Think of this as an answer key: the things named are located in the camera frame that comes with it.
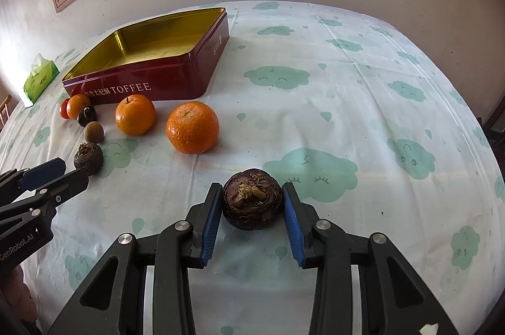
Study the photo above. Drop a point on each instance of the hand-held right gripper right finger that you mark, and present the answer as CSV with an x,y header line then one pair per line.
x,y
294,228

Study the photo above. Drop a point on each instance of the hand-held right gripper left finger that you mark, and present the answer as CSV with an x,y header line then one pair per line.
x,y
209,228

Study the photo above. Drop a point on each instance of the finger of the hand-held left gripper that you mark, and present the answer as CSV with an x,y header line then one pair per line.
x,y
43,169
71,181

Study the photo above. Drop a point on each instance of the dark passion fruit front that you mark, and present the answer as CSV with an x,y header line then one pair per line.
x,y
88,158

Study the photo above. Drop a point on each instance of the dark passion fruit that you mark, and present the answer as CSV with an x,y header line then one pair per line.
x,y
88,158
252,199

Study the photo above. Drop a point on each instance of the brown round fruit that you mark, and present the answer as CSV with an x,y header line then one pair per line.
x,y
94,132

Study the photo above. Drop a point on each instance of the red tomato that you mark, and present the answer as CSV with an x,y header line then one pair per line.
x,y
63,109

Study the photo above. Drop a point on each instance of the small orange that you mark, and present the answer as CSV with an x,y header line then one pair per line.
x,y
78,106

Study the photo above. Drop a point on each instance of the large orange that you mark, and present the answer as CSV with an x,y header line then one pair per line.
x,y
192,127

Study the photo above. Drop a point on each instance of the gold metal tray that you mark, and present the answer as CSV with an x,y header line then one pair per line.
x,y
158,82

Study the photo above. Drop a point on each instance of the person's left hand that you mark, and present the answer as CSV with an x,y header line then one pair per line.
x,y
17,295

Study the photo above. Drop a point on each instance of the wooden chair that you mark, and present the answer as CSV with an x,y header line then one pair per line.
x,y
495,134
4,110

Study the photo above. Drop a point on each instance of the green tissue pack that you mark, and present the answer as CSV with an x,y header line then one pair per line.
x,y
39,80

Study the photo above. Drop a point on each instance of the medium orange with stem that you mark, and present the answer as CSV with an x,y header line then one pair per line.
x,y
135,114

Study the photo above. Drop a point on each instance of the cloud print tablecloth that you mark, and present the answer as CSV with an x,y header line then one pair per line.
x,y
355,122

